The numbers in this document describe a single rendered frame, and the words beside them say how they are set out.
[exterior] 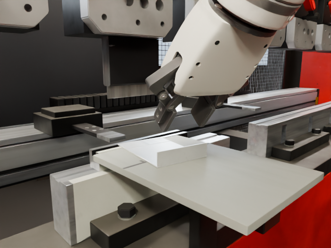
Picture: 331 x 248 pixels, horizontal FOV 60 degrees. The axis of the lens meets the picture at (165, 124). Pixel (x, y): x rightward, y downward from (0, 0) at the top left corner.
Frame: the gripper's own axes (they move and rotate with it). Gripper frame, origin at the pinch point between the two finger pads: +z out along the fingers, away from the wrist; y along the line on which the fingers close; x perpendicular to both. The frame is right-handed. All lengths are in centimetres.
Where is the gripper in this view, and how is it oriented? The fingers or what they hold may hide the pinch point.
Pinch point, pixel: (183, 112)
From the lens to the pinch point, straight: 39.0
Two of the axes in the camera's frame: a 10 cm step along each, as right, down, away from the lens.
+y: -8.6, 0.9, -5.1
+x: 3.8, 7.7, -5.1
